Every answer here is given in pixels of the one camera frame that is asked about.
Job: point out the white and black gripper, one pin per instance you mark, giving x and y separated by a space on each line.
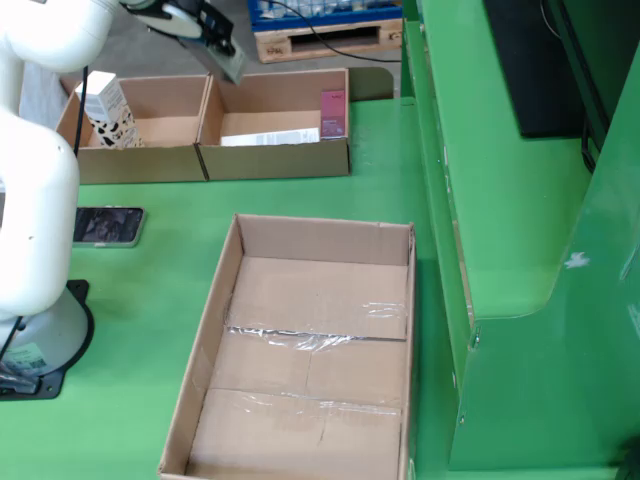
170 17

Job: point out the blue cosmetic product box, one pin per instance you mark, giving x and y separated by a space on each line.
227 67

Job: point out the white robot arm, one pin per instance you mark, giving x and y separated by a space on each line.
35 225

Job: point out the flat white box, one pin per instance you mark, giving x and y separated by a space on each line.
270 136

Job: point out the divided cardboard box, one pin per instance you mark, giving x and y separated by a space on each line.
275 160

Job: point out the small maroon box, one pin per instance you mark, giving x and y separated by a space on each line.
333 112

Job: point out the large cardboard tray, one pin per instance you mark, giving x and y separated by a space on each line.
325 285

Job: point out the wooden pallet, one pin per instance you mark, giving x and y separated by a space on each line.
272 50

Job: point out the cow print white carton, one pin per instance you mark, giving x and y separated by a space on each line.
100 95

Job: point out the smartphone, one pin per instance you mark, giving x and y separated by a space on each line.
107 226

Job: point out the black flat panel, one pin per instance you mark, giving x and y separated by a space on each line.
540 75

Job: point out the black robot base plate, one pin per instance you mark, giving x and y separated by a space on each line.
50 387

